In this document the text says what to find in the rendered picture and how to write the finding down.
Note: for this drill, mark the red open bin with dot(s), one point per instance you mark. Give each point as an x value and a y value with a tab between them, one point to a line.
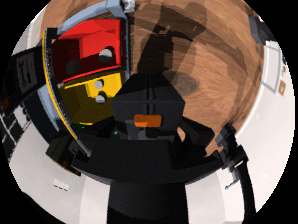
84	42

